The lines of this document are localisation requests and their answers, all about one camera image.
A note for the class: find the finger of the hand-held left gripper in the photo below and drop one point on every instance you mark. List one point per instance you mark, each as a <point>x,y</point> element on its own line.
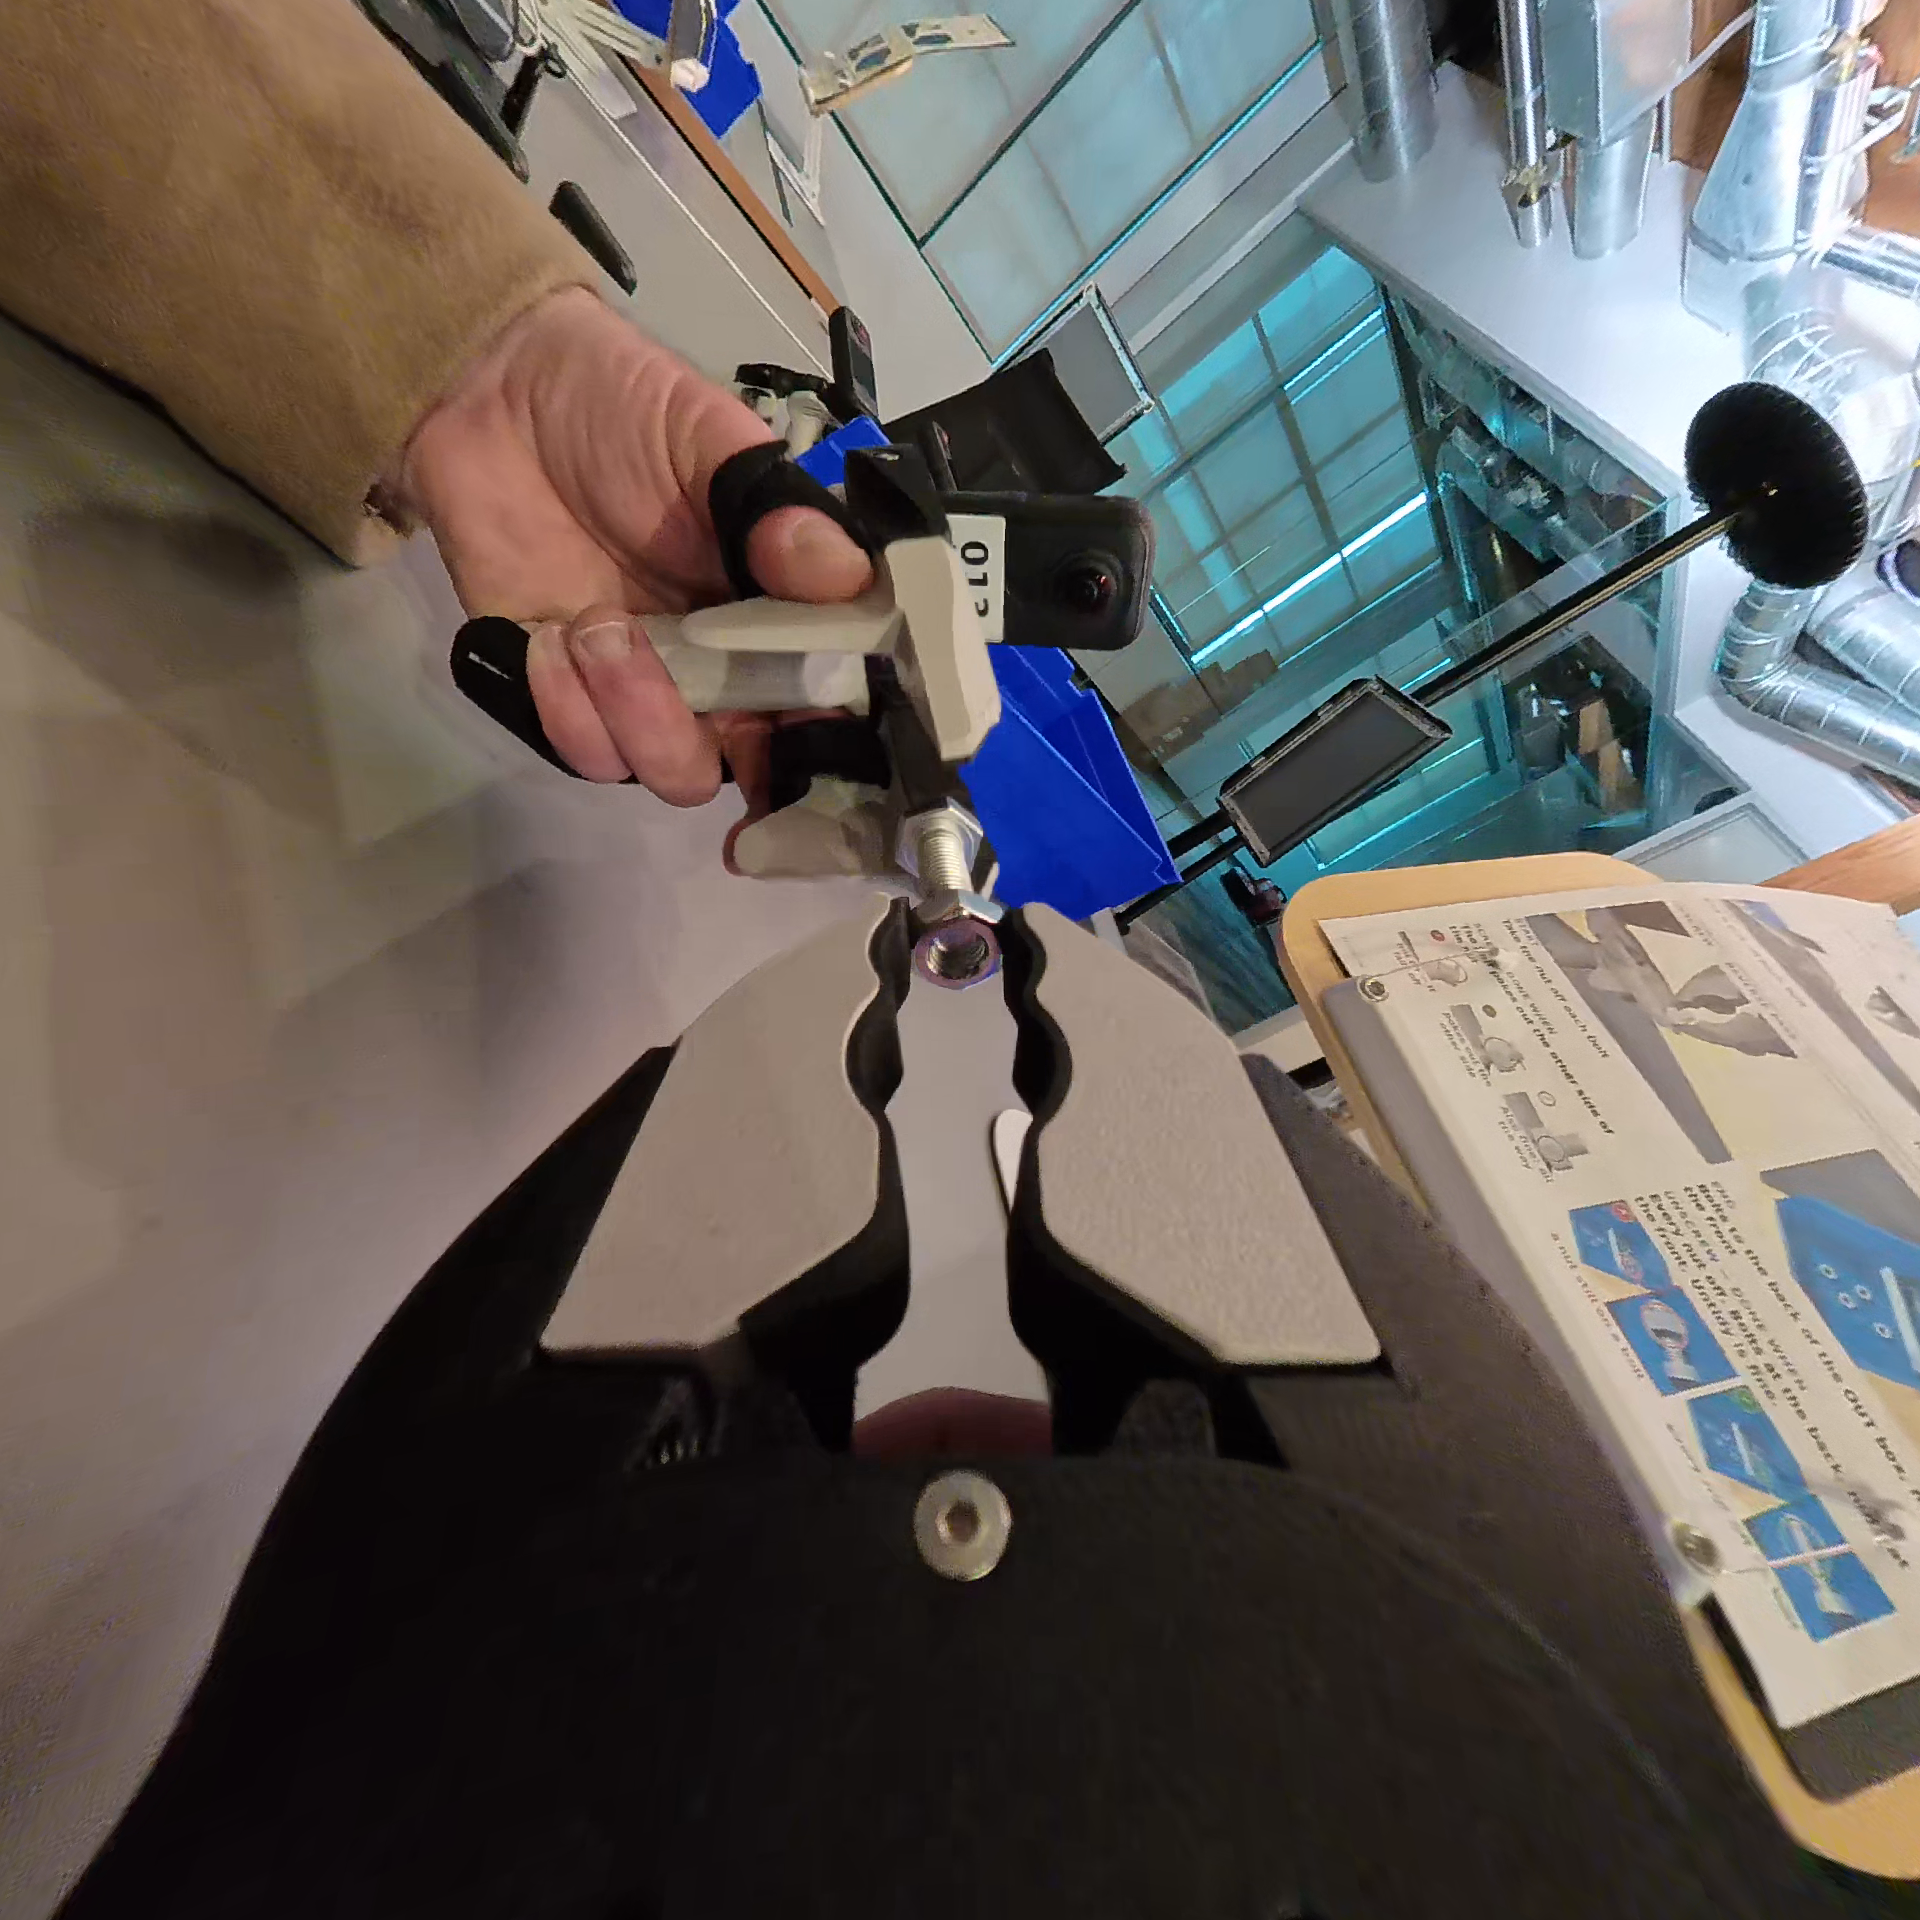
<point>944,646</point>
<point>810,841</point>

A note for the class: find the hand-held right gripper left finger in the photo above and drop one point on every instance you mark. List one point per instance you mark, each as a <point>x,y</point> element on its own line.
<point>734,1185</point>

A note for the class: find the long blue plastic bin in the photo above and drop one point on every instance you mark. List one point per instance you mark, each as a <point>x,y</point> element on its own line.
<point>1065,810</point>

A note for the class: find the black box device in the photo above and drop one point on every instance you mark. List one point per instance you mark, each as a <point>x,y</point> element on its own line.
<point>452,76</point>

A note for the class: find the steel hex nut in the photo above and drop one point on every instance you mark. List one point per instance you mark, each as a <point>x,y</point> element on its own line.
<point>961,906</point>

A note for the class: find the person's left forearm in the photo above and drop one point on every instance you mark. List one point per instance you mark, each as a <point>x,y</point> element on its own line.
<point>225,195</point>

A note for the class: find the small black oblong object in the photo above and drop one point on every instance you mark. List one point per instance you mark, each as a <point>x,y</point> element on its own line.
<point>593,237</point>

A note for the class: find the person's left hand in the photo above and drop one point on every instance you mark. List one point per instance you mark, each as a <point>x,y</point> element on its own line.
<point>569,452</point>

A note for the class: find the small black device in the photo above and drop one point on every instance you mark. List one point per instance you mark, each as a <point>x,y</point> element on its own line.
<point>853,361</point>

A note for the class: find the silver framed panel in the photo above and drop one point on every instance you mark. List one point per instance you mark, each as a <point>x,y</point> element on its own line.
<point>1102,361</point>

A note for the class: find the acrylic sign stand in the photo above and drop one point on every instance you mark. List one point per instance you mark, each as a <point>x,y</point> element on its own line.
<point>901,53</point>

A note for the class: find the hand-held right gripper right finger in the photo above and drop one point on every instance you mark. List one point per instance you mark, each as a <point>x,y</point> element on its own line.
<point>1185,1201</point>

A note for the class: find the glass window wall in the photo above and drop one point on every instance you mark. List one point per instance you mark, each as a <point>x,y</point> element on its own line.
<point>1277,495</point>

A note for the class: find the black round-top floor stand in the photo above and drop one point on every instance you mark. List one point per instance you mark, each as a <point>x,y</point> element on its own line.
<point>1780,481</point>

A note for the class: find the steel hex bolt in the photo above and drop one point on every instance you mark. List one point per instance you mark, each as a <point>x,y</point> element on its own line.
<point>944,855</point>

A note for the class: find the grey desk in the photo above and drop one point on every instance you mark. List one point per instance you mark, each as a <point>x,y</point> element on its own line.
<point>225,1051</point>

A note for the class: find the grey table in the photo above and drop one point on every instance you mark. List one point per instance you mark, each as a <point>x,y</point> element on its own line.
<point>674,255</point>

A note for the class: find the small blue plastic bin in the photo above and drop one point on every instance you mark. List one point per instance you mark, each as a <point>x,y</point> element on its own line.
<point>720,76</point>

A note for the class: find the rectangular sheet-metal duct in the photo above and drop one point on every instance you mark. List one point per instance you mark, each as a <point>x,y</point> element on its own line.
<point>1622,90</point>

